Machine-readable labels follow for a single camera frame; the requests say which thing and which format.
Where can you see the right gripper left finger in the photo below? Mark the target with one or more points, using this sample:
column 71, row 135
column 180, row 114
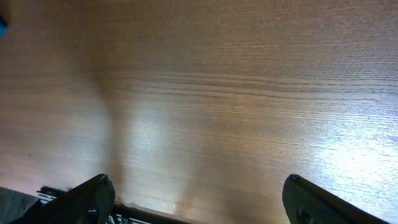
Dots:
column 90, row 202

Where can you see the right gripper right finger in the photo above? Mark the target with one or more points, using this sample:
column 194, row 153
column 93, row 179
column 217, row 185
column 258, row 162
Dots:
column 307, row 203

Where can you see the blue denim jeans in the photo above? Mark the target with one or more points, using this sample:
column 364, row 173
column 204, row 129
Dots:
column 3, row 26

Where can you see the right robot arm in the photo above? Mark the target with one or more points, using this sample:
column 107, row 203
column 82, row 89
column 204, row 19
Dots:
column 15, row 204

